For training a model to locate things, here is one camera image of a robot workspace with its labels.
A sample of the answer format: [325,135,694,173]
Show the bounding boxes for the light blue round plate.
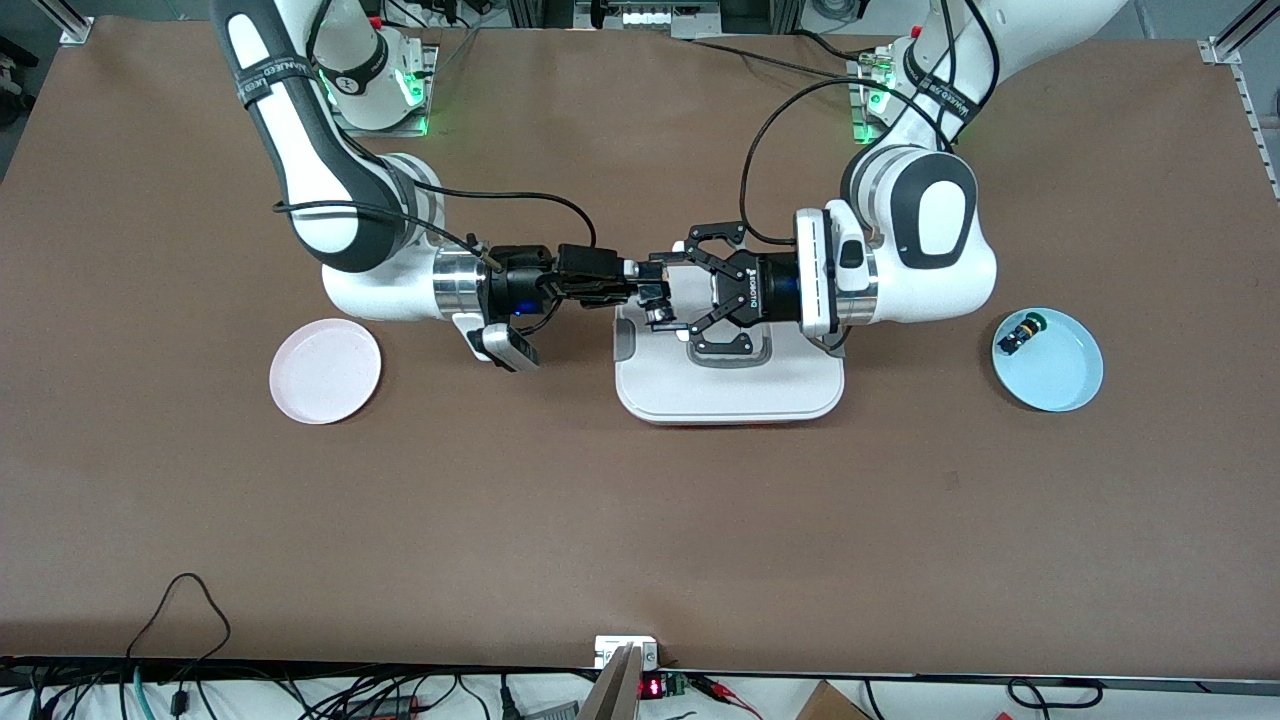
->
[992,307,1105,413]

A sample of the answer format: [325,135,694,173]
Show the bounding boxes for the brown wooden slat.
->
[578,644,647,720]

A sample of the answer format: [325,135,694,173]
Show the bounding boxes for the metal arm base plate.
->
[849,50,962,148]
[324,44,440,139]

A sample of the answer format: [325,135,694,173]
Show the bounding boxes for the brown cardboard box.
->
[795,681,873,720]

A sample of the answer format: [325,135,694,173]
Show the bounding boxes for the black cable across table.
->
[688,38,881,83]

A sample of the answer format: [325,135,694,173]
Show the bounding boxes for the white lunch box with lid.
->
[613,298,847,429]

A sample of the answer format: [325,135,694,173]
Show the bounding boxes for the green push button switch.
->
[1003,312,1047,357]

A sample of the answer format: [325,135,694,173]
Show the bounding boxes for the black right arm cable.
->
[272,186,599,253]

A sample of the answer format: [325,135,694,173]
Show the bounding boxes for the white small box device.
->
[594,634,661,671]

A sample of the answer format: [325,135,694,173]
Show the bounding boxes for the aluminium profile rail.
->
[1197,0,1280,203]
[44,0,97,47]

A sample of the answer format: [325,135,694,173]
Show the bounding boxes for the black looped cable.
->
[125,572,233,691]

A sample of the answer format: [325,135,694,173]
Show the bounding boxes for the red clip leads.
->
[690,674,763,720]

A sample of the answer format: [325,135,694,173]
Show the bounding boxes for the pink round plate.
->
[269,318,383,425]

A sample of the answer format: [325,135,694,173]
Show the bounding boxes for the black coiled cable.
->
[1007,677,1105,712]

